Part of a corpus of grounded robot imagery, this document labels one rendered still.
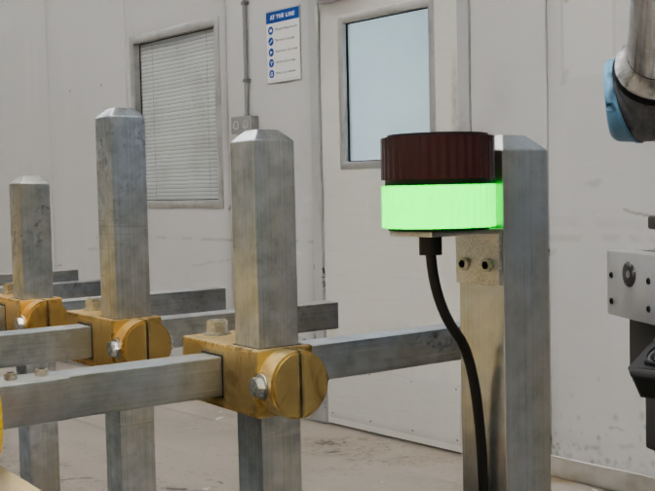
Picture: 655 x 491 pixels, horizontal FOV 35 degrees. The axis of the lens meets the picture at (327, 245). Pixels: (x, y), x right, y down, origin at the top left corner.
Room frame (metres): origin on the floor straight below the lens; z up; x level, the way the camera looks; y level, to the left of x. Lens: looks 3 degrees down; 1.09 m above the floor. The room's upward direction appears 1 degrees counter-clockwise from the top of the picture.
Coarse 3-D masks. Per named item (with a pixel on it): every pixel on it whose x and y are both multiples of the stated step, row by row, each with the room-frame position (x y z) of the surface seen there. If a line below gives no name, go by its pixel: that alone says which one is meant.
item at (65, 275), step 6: (54, 270) 1.77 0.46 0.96; (60, 270) 1.76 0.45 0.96; (66, 270) 1.76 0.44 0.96; (72, 270) 1.77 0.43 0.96; (0, 276) 1.69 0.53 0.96; (6, 276) 1.70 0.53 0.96; (12, 276) 1.71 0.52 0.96; (54, 276) 1.75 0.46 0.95; (60, 276) 1.75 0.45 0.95; (66, 276) 1.76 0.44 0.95; (72, 276) 1.77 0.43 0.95; (0, 282) 1.69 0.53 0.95; (6, 282) 1.70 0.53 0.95; (12, 282) 1.71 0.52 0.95; (54, 282) 1.75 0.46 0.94
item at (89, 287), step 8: (88, 280) 1.54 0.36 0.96; (96, 280) 1.54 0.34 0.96; (0, 288) 1.44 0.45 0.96; (56, 288) 1.49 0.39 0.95; (64, 288) 1.50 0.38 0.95; (72, 288) 1.50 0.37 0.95; (80, 288) 1.51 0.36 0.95; (88, 288) 1.52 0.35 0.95; (96, 288) 1.53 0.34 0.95; (64, 296) 1.50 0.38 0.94; (72, 296) 1.50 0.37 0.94; (80, 296) 1.51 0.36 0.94; (88, 296) 1.52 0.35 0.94
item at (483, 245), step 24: (432, 240) 0.54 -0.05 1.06; (456, 240) 0.58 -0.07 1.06; (480, 240) 0.56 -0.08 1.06; (432, 264) 0.55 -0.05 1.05; (456, 264) 0.58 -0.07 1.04; (480, 264) 0.56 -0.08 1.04; (432, 288) 0.55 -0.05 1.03; (456, 336) 0.55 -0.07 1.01; (480, 408) 0.56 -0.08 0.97; (480, 432) 0.56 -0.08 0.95; (480, 456) 0.56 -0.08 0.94; (480, 480) 0.56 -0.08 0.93
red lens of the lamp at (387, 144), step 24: (384, 144) 0.54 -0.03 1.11; (408, 144) 0.53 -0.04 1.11; (432, 144) 0.52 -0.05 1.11; (456, 144) 0.52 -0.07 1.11; (480, 144) 0.53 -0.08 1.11; (384, 168) 0.54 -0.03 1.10; (408, 168) 0.53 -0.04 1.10; (432, 168) 0.52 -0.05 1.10; (456, 168) 0.52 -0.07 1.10; (480, 168) 0.53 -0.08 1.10
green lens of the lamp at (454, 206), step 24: (384, 192) 0.54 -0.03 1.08; (408, 192) 0.53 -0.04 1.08; (432, 192) 0.52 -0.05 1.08; (456, 192) 0.52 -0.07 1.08; (480, 192) 0.53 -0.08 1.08; (384, 216) 0.54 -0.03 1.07; (408, 216) 0.53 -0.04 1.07; (432, 216) 0.52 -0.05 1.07; (456, 216) 0.52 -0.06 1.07; (480, 216) 0.53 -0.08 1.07
